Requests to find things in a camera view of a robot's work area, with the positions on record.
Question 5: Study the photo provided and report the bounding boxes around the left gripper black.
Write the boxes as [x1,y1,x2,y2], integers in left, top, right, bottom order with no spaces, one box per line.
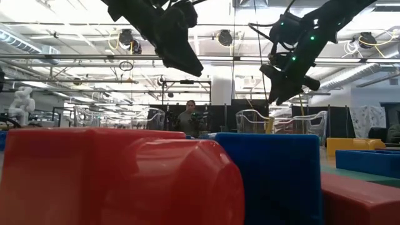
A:
[146,8,204,78]

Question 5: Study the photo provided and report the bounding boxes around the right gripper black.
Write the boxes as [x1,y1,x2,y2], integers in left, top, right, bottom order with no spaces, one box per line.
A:
[259,30,326,106]

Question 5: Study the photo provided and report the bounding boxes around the yellow long block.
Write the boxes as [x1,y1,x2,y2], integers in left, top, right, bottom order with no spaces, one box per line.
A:
[264,117,275,134]

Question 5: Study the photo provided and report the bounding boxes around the yellow medium block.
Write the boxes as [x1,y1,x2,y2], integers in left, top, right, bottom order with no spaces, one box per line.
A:
[326,137,386,168]

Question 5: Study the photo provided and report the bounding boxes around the small blue block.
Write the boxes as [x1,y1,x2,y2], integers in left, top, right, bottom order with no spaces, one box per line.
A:
[335,149,400,179]

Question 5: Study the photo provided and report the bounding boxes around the red long block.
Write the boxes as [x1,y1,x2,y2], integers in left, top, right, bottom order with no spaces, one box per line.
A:
[321,171,400,225]

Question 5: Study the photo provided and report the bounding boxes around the clear plastic bin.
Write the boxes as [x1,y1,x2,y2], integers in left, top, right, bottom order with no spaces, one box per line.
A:
[235,109,328,148]
[73,105,166,131]

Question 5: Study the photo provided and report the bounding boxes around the standing person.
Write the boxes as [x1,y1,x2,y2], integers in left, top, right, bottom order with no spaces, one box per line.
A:
[176,99,209,138]

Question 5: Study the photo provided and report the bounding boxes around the white patterned cloth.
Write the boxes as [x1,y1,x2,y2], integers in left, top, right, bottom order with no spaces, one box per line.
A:
[349,105,388,139]

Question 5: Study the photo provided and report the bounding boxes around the black office chair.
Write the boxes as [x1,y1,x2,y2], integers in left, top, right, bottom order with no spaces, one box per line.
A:
[367,126,388,141]

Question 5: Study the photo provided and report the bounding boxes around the seated person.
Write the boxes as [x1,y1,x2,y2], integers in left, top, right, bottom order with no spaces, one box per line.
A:
[386,109,400,144]

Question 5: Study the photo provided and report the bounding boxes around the red medium block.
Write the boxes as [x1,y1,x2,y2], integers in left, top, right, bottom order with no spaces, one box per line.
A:
[0,127,246,225]

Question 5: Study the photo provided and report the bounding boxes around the white robot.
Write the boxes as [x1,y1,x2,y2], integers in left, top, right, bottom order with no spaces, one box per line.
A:
[8,86,36,128]

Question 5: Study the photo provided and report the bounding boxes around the thin black hanging cable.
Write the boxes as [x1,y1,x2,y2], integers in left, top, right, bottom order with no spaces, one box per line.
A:
[252,0,269,101]

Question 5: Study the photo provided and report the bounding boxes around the black ceiling cable reel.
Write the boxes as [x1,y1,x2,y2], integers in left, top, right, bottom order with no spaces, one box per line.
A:
[117,28,143,56]
[217,29,234,48]
[358,31,378,49]

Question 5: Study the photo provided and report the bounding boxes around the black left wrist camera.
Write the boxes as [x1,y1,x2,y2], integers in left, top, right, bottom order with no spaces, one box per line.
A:
[170,1,199,29]

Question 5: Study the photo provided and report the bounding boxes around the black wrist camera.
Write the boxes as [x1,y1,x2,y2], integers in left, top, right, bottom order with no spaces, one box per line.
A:
[269,12,303,46]
[170,1,199,29]

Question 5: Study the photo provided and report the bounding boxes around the black partition wall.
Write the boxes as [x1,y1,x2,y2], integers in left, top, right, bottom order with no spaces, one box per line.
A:
[148,99,357,140]

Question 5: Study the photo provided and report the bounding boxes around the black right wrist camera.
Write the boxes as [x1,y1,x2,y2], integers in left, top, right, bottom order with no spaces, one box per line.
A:
[269,12,303,46]

